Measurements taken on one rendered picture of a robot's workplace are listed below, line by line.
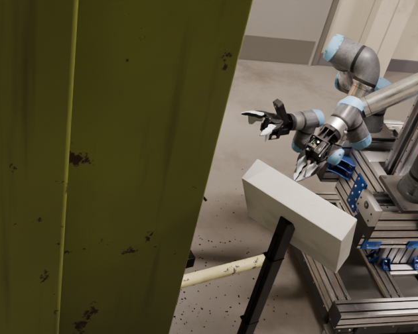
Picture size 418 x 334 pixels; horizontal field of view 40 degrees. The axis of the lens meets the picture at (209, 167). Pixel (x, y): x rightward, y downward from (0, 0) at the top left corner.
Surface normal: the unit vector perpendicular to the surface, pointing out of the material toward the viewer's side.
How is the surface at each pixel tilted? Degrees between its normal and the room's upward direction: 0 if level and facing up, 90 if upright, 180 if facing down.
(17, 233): 90
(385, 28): 90
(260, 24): 90
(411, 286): 0
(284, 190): 30
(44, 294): 90
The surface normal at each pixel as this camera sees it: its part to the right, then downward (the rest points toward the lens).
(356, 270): 0.19, -0.77
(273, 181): -0.14, -0.48
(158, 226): 0.44, 0.62
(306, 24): 0.20, 0.63
